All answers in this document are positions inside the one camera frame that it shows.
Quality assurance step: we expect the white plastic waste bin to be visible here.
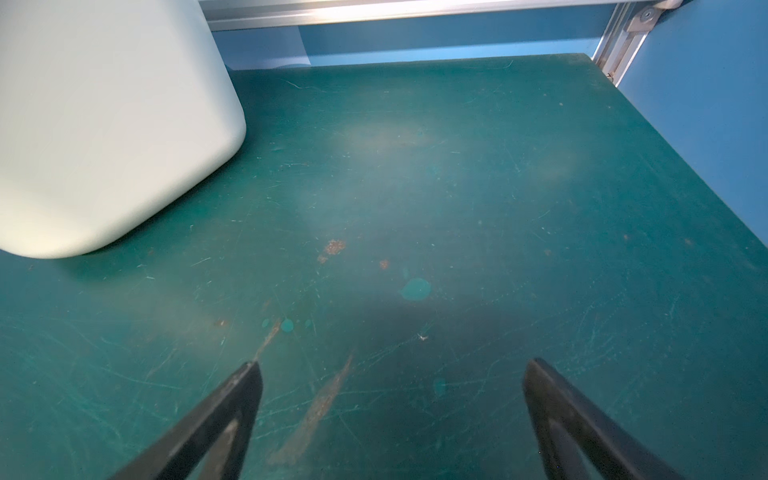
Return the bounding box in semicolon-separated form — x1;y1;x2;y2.
1;1;246;259

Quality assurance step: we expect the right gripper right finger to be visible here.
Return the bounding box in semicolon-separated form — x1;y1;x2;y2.
523;358;682;479

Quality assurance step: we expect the horizontal aluminium frame bar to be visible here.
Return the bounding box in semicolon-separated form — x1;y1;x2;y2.
200;0;608;31

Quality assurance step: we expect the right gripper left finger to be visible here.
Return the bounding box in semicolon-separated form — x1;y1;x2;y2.
112;361;263;479

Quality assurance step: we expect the right aluminium frame post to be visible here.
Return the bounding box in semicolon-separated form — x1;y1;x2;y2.
592;0;684;87

